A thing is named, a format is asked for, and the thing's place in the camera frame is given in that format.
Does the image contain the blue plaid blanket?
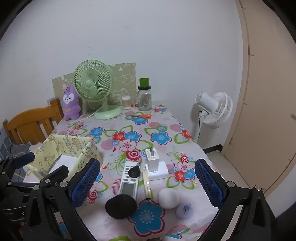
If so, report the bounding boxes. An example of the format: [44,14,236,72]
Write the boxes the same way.
[0,126,37,183]

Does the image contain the purple plush toy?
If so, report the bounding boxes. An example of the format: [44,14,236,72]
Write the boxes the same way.
[62,85,81,121]

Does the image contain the green desk fan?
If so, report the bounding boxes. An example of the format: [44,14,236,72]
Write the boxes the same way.
[74,59,122,120]

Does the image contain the white fan cable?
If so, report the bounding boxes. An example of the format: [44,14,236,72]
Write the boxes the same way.
[81,107,102,118]

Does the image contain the glass jar with green lid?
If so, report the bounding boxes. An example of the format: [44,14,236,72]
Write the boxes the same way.
[137,78,153,112]

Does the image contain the white power adapter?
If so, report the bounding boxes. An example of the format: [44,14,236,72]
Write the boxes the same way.
[148,161,173,181]

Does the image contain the black round puff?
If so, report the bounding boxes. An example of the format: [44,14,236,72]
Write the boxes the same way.
[105,194,137,220]

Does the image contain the black fan cable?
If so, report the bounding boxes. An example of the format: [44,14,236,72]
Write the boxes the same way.
[196,110,204,142]

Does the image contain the white ball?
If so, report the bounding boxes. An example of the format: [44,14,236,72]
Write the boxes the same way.
[158,188,179,209]

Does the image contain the orange handled scissors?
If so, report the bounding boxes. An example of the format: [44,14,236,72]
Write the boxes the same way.
[127,113,151,119]

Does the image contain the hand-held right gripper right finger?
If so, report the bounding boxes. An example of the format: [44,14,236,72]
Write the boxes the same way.
[195,158,277,241]

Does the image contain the white standing fan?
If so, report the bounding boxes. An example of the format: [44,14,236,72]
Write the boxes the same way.
[190,91,233,149]

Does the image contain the yellow printed storage box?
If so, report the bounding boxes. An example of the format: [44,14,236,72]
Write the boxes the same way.
[26,134,102,186]

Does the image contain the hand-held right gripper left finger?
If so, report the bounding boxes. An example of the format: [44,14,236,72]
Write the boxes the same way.
[22,158,101,241]

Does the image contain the beige door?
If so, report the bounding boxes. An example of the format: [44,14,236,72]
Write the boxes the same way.
[223,0,296,197]

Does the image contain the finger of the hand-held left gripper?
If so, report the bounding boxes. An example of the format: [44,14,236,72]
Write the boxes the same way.
[9,166,70,188]
[0,152,36,184]

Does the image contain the patterned green board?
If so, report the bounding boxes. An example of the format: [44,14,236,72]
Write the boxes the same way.
[52,62,136,114]

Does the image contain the white remote control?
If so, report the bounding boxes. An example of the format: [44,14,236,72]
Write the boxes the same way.
[119,161,141,200]

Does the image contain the black headed key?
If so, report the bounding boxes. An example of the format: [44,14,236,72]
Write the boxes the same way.
[128,158,142,179]

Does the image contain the white plug charger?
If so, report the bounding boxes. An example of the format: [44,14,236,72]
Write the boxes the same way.
[145,147,159,173]

